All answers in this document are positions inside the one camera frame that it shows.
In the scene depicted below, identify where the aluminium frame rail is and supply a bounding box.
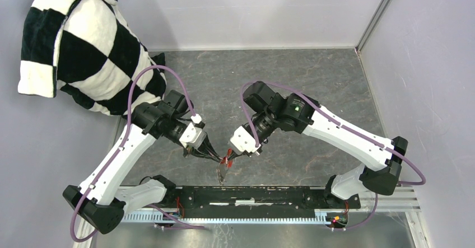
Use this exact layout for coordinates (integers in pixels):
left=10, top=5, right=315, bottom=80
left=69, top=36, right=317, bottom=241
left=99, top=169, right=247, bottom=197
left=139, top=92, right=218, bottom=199
left=72, top=185, right=431, bottom=248

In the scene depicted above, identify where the metal key organizer red handle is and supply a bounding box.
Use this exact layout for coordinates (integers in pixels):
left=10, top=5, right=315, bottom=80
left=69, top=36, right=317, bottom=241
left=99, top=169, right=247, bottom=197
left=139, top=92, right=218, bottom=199
left=217, top=161, right=230, bottom=185

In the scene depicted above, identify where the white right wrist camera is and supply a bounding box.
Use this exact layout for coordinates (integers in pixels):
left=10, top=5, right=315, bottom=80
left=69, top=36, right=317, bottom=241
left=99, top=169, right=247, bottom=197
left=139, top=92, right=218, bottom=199
left=229, top=126, right=257, bottom=150

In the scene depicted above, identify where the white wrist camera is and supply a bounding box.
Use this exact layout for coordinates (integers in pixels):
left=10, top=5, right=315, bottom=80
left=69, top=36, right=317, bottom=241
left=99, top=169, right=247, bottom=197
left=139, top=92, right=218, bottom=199
left=179, top=114, right=207, bottom=145
left=229, top=126, right=257, bottom=150

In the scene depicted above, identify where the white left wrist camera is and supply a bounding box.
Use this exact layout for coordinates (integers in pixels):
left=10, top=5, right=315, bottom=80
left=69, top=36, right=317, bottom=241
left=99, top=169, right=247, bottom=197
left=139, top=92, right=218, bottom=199
left=179, top=114, right=207, bottom=145

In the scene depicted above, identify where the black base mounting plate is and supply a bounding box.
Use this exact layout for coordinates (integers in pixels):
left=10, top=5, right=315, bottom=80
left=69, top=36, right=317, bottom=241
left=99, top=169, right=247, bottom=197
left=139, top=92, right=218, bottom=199
left=157, top=186, right=361, bottom=218

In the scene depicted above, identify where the black white checkered cloth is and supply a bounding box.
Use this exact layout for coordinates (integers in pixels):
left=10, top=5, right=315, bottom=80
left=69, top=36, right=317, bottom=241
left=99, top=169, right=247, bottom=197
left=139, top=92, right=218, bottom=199
left=17, top=0, right=166, bottom=116

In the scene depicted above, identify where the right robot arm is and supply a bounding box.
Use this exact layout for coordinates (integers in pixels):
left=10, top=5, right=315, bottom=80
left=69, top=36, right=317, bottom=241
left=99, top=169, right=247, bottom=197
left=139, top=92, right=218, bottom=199
left=224, top=81, right=408, bottom=208

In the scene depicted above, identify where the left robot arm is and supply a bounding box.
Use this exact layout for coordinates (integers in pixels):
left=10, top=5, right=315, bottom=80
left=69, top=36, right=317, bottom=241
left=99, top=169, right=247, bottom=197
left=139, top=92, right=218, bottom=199
left=63, top=90, right=221, bottom=234

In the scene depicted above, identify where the white toothed cable duct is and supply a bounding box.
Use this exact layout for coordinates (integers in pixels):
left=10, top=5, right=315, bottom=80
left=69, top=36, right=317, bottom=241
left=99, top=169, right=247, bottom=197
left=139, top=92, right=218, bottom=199
left=122, top=210, right=330, bottom=225

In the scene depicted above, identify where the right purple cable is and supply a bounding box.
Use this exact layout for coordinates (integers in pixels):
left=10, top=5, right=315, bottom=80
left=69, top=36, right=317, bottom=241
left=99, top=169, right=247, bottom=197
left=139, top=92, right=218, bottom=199
left=240, top=80, right=427, bottom=232

